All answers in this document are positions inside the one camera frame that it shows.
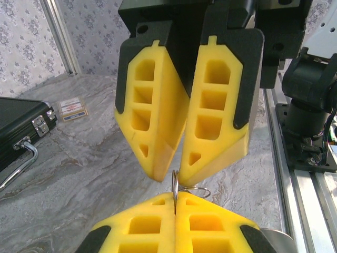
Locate black ribbed carrying case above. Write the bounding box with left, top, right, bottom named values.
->
left=0, top=96, right=58, bottom=193

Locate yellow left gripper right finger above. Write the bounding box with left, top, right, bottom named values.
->
left=175, top=191, right=277, bottom=253

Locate small pink card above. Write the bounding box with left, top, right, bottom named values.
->
left=57, top=96, right=89, bottom=123

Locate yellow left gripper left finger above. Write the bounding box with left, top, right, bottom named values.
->
left=75, top=191, right=177, bottom=253

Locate aluminium frame corner post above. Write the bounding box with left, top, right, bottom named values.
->
left=40, top=0, right=83, bottom=77

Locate silver keyring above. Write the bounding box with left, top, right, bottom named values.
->
left=172, top=169, right=181, bottom=215

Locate thin silver ring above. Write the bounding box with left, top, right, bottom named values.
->
left=181, top=185, right=212, bottom=199

